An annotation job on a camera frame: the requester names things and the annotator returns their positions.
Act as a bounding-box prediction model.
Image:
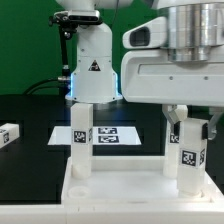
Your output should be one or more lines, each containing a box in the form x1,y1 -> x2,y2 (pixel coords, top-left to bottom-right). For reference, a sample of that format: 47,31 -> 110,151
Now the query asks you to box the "white square desk top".
61,156 -> 224,204

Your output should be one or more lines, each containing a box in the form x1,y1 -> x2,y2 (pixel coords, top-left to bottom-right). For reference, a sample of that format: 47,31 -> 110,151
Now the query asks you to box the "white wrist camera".
122,17 -> 167,49

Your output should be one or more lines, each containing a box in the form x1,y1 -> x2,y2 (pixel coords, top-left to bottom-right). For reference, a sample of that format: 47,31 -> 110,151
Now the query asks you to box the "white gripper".
121,49 -> 224,140

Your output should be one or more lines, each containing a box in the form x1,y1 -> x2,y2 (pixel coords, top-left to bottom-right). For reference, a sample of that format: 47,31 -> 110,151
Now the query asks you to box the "white L-shaped fence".
0,173 -> 224,224

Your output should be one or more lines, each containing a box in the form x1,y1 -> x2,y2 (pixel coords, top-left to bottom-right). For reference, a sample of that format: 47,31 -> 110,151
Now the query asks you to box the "black camera on stand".
48,10 -> 102,95

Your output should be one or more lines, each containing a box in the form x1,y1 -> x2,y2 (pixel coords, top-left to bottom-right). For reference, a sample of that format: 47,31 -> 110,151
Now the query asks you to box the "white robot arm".
55,0 -> 224,139

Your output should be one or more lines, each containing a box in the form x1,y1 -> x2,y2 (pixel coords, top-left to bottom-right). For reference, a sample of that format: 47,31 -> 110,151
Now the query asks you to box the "black cable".
22,77 -> 68,96

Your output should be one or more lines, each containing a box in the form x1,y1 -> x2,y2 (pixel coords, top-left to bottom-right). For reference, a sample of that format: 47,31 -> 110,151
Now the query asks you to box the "white flat base tag plate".
48,126 -> 141,145

